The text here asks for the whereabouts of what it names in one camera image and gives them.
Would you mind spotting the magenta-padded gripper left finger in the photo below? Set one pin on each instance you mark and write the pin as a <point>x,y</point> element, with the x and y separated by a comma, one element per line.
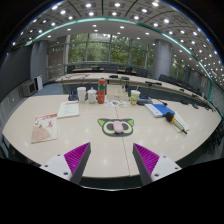
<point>59,165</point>

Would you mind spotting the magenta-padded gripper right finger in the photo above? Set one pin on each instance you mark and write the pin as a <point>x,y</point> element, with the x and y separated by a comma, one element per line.
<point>163,165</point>

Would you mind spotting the pink computer mouse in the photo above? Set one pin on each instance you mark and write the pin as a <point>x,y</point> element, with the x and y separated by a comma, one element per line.
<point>118,127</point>

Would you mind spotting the cat-face mouse pad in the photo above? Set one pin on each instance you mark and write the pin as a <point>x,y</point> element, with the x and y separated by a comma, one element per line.
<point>106,128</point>

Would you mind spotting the red and white magazine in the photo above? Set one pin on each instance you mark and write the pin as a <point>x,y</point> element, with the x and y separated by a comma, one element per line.
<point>44,128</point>

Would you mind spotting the blue and white folder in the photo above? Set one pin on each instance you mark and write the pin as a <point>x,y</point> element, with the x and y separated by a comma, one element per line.
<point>160,110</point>

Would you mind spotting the cream paper booklet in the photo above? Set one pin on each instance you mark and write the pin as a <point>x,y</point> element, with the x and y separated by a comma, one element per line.
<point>68,109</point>

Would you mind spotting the grey desk microphone unit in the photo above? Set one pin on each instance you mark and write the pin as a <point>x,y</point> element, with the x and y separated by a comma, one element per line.
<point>145,101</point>

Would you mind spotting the black gooseneck microphone unit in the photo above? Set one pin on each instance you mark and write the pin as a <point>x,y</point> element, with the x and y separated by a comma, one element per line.
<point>72,96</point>

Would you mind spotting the white paper cup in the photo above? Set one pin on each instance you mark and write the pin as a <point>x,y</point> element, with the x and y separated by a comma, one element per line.
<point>81,95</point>

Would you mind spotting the green printed paper cup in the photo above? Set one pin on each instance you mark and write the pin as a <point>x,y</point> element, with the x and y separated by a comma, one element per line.
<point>135,97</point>

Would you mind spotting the white lidded mug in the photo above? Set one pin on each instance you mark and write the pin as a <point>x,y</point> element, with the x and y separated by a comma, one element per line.
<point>92,96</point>

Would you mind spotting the colourful sticker sheet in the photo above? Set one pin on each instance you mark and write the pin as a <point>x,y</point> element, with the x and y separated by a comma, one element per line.
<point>116,103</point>

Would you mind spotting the long curved conference desk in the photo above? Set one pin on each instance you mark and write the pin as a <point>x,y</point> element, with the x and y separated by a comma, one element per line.
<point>150,86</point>

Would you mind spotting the red bottle with green band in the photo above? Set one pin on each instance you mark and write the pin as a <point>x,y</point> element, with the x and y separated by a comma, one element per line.
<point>101,93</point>

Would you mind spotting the group of dark office chairs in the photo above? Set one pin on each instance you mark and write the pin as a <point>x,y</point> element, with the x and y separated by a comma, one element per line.
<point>163,78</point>

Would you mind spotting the beige cardboard box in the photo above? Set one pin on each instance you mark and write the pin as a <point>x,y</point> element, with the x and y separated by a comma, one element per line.
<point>116,91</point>

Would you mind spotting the group of ceiling lights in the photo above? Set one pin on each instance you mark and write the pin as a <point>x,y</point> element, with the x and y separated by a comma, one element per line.
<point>117,4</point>

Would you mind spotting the white board leaning at wall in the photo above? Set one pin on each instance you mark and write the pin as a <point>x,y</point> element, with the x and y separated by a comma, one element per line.
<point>38,82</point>

